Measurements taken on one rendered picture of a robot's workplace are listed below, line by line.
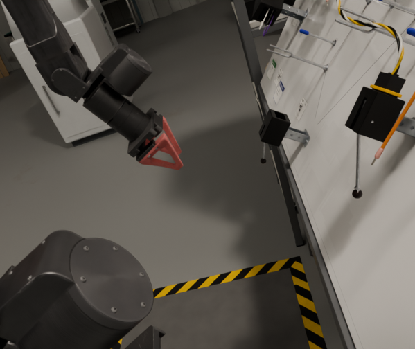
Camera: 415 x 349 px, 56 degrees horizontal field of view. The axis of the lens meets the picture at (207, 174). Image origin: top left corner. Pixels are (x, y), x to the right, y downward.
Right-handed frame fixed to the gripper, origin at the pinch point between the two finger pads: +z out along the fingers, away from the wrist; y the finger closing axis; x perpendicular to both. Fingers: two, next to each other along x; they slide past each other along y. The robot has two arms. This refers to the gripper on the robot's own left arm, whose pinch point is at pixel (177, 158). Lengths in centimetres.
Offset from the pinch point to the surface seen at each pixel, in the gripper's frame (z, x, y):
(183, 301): 78, 77, 59
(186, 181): 83, 70, 161
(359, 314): 21.5, -10.9, -33.5
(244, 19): 10, -28, 72
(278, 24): 20, -35, 72
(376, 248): 18.5, -18.3, -28.8
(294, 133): 18.6, -18.1, 8.6
